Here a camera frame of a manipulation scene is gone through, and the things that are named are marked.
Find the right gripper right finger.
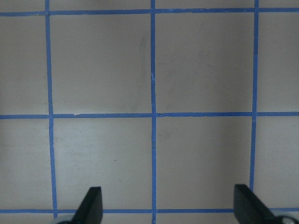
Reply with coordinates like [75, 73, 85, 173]
[234, 184, 283, 224]

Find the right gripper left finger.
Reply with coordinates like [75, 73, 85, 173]
[72, 187, 103, 224]

